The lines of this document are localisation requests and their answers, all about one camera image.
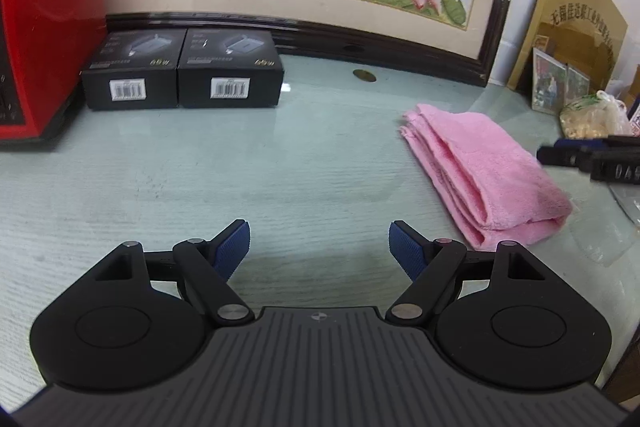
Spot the red box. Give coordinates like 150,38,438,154
1,0,106,143

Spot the pink towel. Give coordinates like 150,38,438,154
399,104,573,251

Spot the black charger box right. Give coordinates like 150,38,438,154
177,28,284,108

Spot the plastic bag of nuts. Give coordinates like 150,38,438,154
559,91,634,140

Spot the framed couple photo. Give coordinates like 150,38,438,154
532,48,567,115

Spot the black charger box left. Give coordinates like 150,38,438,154
80,29,186,110

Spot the cardboard box with printed paper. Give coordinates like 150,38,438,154
624,65,640,136

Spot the clear plastic bag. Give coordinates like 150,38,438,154
608,183,640,228

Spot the black charger box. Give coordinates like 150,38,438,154
177,28,284,108
80,29,186,110

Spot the gold company plaque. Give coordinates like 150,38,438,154
506,0,628,91

